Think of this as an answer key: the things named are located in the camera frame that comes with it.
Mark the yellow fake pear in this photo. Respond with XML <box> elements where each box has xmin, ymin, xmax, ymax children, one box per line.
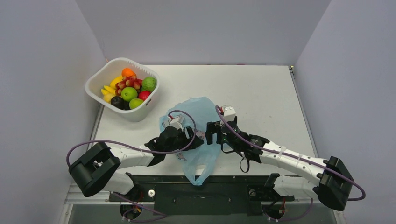
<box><xmin>103</xmin><ymin>93</ymin><xmax>116</xmax><ymax>104</ymax></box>

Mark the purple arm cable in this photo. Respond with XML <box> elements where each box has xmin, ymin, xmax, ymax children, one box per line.
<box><xmin>215</xmin><ymin>105</ymin><xmax>366</xmax><ymax>223</ymax></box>
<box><xmin>65</xmin><ymin>110</ymin><xmax>198</xmax><ymax>223</ymax></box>

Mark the yellow fake mango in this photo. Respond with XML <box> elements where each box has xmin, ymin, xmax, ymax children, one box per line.
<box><xmin>109</xmin><ymin>76</ymin><xmax>123</xmax><ymax>89</ymax></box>

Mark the red fake apple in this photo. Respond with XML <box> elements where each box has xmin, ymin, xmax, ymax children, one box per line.
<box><xmin>138</xmin><ymin>90</ymin><xmax>151</xmax><ymax>101</ymax></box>

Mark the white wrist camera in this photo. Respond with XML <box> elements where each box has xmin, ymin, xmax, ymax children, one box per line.
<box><xmin>220</xmin><ymin>105</ymin><xmax>237</xmax><ymax>126</ymax></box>
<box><xmin>168</xmin><ymin>115</ymin><xmax>184</xmax><ymax>130</ymax></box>

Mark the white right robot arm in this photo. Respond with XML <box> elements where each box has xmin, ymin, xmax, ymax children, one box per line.
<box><xmin>205</xmin><ymin>119</ymin><xmax>354</xmax><ymax>211</ymax></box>

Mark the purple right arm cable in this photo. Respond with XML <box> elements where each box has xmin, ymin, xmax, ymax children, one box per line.
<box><xmin>215</xmin><ymin>105</ymin><xmax>366</xmax><ymax>223</ymax></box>

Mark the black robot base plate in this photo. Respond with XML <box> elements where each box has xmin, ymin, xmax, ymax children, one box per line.
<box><xmin>125</xmin><ymin>175</ymin><xmax>295</xmax><ymax>216</ymax></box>

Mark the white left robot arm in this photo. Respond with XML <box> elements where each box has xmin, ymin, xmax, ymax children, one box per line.
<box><xmin>68</xmin><ymin>127</ymin><xmax>204</xmax><ymax>201</ymax></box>

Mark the yellow fake banana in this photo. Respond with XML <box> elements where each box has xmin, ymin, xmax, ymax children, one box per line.
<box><xmin>101</xmin><ymin>85</ymin><xmax>116</xmax><ymax>96</ymax></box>

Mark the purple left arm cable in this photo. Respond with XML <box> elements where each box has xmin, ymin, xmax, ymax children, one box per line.
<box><xmin>65</xmin><ymin>110</ymin><xmax>198</xmax><ymax>223</ymax></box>

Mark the light blue plastic bag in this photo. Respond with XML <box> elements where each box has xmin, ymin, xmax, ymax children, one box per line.
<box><xmin>168</xmin><ymin>97</ymin><xmax>221</xmax><ymax>186</ymax></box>

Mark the orange fake orange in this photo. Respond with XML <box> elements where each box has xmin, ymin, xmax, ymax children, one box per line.
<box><xmin>121</xmin><ymin>68</ymin><xmax>136</xmax><ymax>77</ymax></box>

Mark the dark purple fake plum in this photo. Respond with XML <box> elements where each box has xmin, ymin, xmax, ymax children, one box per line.
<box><xmin>110</xmin><ymin>96</ymin><xmax>125</xmax><ymax>110</ymax></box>

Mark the light green fake apple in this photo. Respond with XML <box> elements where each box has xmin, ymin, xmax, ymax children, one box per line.
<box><xmin>129</xmin><ymin>98</ymin><xmax>144</xmax><ymax>110</ymax></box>

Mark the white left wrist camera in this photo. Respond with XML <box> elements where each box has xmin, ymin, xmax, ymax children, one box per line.
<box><xmin>168</xmin><ymin>115</ymin><xmax>184</xmax><ymax>130</ymax></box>

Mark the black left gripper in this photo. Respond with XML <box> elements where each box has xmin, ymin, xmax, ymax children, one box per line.
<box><xmin>164</xmin><ymin>126</ymin><xmax>203</xmax><ymax>154</ymax></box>

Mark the white plastic basket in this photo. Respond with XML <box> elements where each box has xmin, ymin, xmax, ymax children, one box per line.
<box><xmin>85</xmin><ymin>57</ymin><xmax>160</xmax><ymax>122</ymax></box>

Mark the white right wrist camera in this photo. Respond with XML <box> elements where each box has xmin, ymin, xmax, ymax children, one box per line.
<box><xmin>220</xmin><ymin>105</ymin><xmax>237</xmax><ymax>126</ymax></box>

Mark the red fake fruit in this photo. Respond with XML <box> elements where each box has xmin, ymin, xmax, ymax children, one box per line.
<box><xmin>115</xmin><ymin>76</ymin><xmax>142</xmax><ymax>96</ymax></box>

